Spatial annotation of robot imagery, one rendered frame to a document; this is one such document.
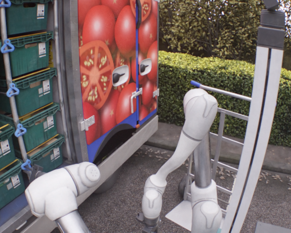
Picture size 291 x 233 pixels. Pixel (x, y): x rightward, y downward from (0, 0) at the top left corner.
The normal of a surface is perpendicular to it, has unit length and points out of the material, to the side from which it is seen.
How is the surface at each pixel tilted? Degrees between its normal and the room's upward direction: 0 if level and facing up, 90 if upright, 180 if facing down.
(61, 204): 46
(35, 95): 91
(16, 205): 0
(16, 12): 94
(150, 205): 81
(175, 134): 9
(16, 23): 91
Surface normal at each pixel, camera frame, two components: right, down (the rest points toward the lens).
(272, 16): -0.55, 0.33
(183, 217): 0.00, -0.92
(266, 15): -0.91, 0.16
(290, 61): -0.34, -0.25
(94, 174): 0.68, -0.36
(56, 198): 0.43, -0.38
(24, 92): 0.90, 0.24
